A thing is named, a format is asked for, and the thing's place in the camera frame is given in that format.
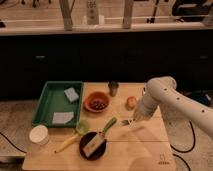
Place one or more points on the silver metal fork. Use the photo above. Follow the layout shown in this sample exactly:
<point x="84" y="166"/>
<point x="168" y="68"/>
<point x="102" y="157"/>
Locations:
<point x="127" y="122"/>

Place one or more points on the grey cloth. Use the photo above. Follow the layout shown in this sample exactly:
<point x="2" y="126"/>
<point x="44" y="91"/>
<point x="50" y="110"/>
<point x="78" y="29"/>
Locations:
<point x="62" y="117"/>

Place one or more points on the dark round plate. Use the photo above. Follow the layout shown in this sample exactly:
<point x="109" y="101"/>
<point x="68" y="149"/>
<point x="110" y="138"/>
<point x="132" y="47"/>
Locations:
<point x="95" y="156"/>

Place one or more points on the dark blue object on floor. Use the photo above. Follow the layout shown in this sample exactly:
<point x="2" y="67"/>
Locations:
<point x="203" y="98"/>

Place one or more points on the green plastic tray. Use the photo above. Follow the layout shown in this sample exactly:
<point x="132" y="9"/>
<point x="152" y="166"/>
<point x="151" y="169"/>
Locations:
<point x="53" y="99"/>

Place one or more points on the orange fruit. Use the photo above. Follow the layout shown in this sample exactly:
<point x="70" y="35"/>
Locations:
<point x="131" y="102"/>

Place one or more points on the yellow-green spatula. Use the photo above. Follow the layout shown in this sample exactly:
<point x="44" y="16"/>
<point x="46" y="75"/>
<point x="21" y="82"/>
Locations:
<point x="81" y="129"/>

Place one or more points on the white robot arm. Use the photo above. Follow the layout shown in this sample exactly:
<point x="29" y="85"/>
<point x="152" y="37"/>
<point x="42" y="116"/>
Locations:
<point x="163" y="90"/>

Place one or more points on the orange bowl with dark food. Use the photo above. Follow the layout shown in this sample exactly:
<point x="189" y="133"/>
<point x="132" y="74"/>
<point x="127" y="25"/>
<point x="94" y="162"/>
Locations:
<point x="96" y="102"/>

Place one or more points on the metal cup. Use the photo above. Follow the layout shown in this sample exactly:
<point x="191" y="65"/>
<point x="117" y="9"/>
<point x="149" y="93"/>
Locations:
<point x="113" y="88"/>

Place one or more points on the blue-grey sponge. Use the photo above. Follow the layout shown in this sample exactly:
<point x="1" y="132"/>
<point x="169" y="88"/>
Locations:
<point x="71" y="94"/>

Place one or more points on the white paper cup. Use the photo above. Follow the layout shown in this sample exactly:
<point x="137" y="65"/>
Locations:
<point x="39" y="135"/>

